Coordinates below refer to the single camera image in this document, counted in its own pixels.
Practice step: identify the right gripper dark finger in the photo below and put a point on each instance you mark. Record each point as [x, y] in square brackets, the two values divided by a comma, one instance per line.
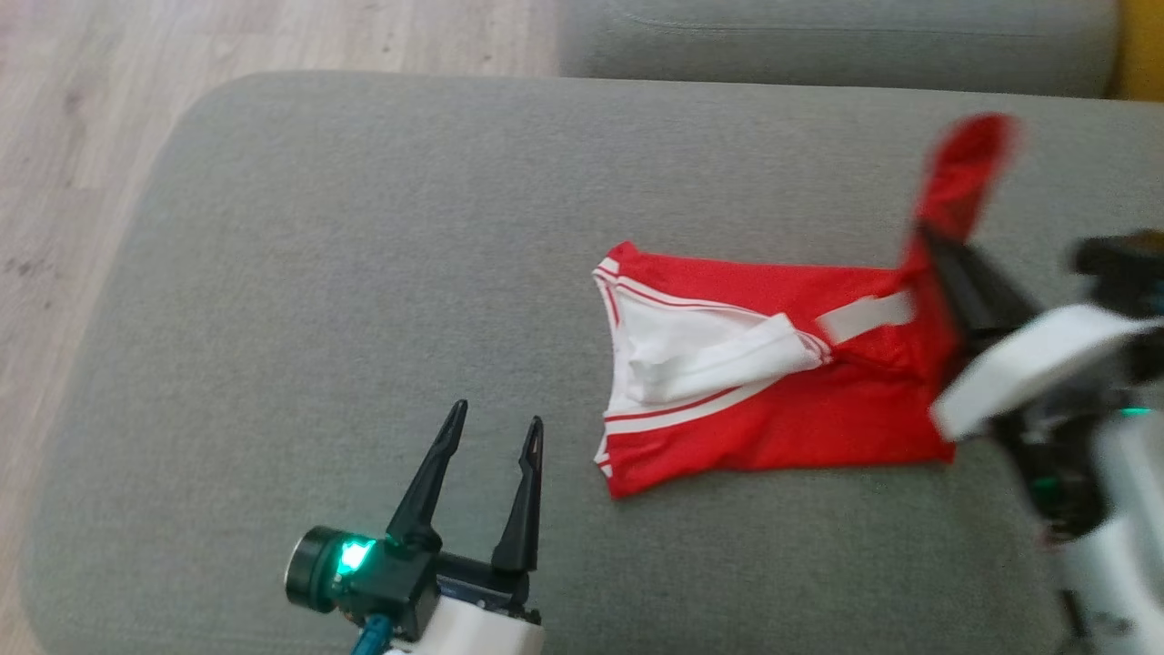
[959, 314]
[987, 291]

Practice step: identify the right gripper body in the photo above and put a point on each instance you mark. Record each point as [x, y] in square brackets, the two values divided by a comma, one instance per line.
[1028, 373]

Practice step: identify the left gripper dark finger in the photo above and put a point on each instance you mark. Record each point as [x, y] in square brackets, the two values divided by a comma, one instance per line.
[427, 491]
[523, 509]

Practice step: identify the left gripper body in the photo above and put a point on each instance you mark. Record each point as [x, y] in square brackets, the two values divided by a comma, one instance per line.
[455, 609]

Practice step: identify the red white basketball jersey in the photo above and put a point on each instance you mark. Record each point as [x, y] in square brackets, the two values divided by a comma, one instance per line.
[818, 437]

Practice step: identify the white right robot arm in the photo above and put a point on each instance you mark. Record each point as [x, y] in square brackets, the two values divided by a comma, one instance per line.
[1128, 564]

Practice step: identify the large grey sofa chaise cushion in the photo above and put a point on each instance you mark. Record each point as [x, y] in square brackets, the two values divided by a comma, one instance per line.
[364, 273]

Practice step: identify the yellow sofa backrest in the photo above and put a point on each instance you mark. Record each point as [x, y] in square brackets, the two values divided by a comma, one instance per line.
[1141, 45]

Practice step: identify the grey sofa seat cushion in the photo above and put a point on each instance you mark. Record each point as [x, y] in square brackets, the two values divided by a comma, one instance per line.
[818, 55]

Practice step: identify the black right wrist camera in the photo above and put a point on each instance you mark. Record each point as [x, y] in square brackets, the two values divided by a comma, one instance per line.
[1118, 264]

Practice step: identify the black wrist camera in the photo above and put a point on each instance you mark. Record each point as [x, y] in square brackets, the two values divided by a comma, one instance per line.
[309, 569]
[1118, 264]

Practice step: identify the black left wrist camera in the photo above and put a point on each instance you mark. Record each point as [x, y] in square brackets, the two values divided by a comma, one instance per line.
[309, 569]

